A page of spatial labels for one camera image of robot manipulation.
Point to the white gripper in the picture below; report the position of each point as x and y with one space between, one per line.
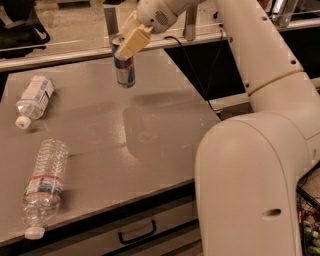
154 14

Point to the redbull can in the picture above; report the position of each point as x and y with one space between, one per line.
125 71

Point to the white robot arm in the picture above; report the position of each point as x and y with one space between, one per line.
247 167

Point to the white label plastic bottle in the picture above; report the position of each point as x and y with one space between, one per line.
34 100

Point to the clear plastic water bottle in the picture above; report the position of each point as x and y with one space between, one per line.
42 196

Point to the black office chair left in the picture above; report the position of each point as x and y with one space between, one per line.
24 33

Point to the left metal bracket post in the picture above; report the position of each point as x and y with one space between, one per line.
111 22

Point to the metal bracket post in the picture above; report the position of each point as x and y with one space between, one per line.
282 12
189 31
111 22

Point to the middle metal bracket post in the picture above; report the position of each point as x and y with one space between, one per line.
189 31

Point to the right metal bracket post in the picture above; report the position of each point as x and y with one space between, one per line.
282 12

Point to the black drawer handle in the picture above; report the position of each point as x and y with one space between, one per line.
137 231

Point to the wire basket of items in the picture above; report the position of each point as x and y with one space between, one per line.
309 223

